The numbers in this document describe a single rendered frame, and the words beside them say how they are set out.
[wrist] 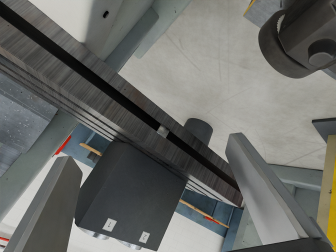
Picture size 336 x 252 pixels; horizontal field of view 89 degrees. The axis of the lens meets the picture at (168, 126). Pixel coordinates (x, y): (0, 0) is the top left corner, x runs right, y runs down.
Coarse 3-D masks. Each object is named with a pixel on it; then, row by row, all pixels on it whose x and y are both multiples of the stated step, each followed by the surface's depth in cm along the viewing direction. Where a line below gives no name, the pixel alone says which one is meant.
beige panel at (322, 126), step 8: (312, 120) 133; (320, 120) 129; (328, 120) 125; (320, 128) 134; (328, 128) 130; (328, 136) 134; (328, 144) 131; (328, 152) 128; (328, 160) 125; (328, 168) 122; (328, 176) 120; (328, 184) 117; (320, 192) 118; (328, 192) 115; (320, 200) 116; (328, 200) 113; (320, 208) 113; (328, 208) 110; (320, 216) 111; (328, 216) 108; (320, 224) 109; (328, 224) 106; (328, 232) 104
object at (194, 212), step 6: (90, 132) 411; (90, 138) 350; (84, 144) 341; (90, 150) 389; (96, 150) 351; (90, 156) 374; (96, 156) 378; (96, 162) 377; (180, 198) 448; (186, 204) 472; (216, 204) 598; (228, 204) 565; (192, 210) 524; (198, 210) 472; (204, 216) 555; (210, 216) 492; (228, 216) 539; (216, 222) 514; (228, 222) 530
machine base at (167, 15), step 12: (156, 0) 89; (168, 0) 86; (180, 0) 84; (156, 12) 95; (168, 12) 92; (180, 12) 90; (156, 24) 102; (168, 24) 99; (156, 36) 110; (144, 48) 124
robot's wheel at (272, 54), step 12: (276, 12) 47; (264, 24) 48; (276, 24) 45; (264, 36) 46; (276, 36) 44; (264, 48) 47; (276, 48) 44; (276, 60) 45; (288, 60) 44; (288, 72) 46; (300, 72) 46; (312, 72) 47
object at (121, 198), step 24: (120, 144) 42; (96, 168) 43; (120, 168) 38; (144, 168) 41; (96, 192) 35; (120, 192) 38; (144, 192) 41; (168, 192) 45; (96, 216) 34; (120, 216) 37; (144, 216) 41; (168, 216) 45; (120, 240) 41; (144, 240) 41
